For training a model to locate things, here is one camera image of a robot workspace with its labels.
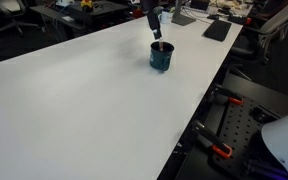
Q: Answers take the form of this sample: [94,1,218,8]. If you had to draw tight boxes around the dark teal mug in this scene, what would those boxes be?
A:
[149,41,175,72]

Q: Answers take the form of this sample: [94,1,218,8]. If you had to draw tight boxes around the white marker with red cap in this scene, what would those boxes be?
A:
[158,37,165,53]

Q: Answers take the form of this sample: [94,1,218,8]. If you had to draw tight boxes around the black box with red part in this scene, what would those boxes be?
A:
[227,13,253,26]

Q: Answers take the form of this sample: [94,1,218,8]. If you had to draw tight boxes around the grey monitor stand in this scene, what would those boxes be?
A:
[171,0,197,27]

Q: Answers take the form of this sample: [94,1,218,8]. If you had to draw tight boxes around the grey office chair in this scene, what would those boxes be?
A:
[230,0,288,64]

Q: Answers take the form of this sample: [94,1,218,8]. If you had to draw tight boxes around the black bracket on board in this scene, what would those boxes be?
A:
[250,105,280,125]

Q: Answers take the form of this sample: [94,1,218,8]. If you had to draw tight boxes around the black clamp with orange handle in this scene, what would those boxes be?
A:
[191,119,234,159]
[210,84,244,106]

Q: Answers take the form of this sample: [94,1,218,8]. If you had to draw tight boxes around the black side desk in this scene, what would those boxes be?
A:
[28,0,132,39]

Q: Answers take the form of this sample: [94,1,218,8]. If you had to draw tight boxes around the white mug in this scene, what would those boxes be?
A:
[159,10,174,25]

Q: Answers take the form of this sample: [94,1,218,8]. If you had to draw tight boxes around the dark office chair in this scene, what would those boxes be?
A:
[0,0,40,36]

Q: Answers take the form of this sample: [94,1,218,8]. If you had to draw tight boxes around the black flat pad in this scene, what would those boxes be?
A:
[202,19,233,43]

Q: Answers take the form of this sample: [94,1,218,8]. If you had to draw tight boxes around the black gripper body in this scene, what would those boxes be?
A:
[146,12,162,33]

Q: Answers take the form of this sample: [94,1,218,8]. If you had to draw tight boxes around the white robot base blue light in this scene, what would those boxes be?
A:
[261,107,288,180]

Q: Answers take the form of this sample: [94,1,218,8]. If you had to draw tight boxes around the black computer mouse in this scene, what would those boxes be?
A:
[206,13,220,21]

